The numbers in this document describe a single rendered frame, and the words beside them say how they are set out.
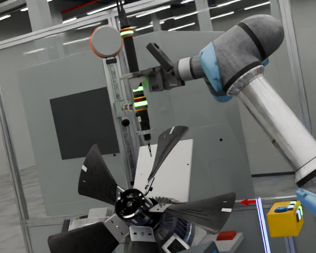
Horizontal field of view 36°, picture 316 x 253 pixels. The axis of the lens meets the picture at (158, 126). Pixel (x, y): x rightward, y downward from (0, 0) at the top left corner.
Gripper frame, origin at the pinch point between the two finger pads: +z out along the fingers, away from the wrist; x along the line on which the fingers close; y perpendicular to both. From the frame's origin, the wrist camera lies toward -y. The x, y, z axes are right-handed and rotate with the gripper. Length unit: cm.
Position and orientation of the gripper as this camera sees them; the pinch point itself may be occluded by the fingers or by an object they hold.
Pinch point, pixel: (128, 76)
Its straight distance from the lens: 170.7
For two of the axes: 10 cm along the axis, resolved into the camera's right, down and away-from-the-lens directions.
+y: 1.9, 9.8, 0.6
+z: -8.9, 1.5, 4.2
